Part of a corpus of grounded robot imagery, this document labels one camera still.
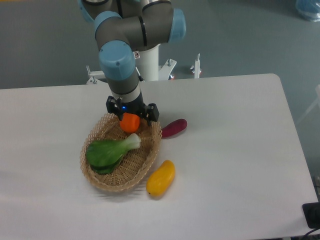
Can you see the purple sweet potato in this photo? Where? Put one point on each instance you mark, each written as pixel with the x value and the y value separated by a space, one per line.
pixel 174 128

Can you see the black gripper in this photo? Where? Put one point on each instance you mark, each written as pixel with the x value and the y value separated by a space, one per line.
pixel 118 107

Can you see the green bok choy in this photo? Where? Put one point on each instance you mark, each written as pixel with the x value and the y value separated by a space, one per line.
pixel 103 156

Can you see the orange fruit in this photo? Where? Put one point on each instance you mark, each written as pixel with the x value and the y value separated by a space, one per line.
pixel 130 123

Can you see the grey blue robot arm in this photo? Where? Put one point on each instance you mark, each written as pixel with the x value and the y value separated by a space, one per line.
pixel 122 27

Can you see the yellow mango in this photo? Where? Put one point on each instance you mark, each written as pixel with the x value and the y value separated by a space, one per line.
pixel 161 179

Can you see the blue object top right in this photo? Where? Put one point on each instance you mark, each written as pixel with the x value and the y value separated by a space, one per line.
pixel 308 9

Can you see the woven wicker basket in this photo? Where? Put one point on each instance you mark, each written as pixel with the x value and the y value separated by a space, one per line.
pixel 134 166

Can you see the black device at edge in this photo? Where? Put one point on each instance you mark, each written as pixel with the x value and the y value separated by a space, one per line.
pixel 312 214

